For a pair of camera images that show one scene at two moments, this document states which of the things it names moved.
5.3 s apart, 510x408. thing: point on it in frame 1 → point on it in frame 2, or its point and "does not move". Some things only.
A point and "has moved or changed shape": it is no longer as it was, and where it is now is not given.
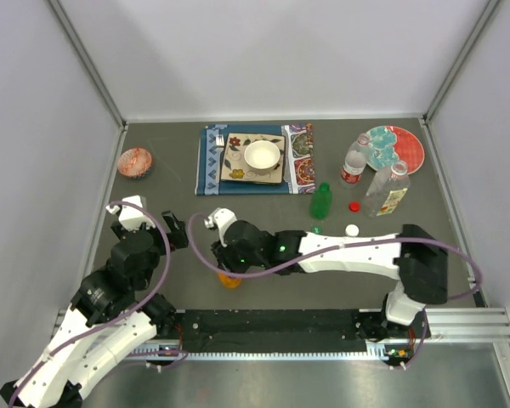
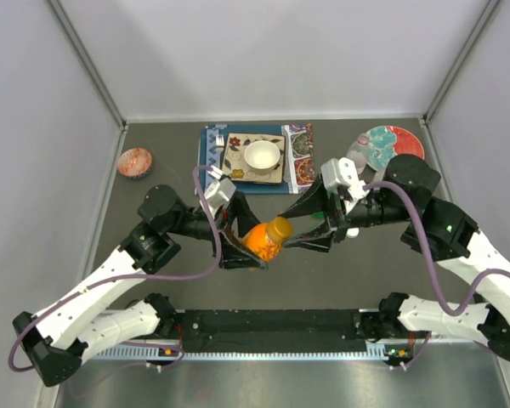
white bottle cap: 352,229 does not move
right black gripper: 227,261 → 321,239
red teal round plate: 388,144 does not move
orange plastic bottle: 229,282 has moved or changed shape
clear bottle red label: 355,161 does not move
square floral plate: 235,168 does not move
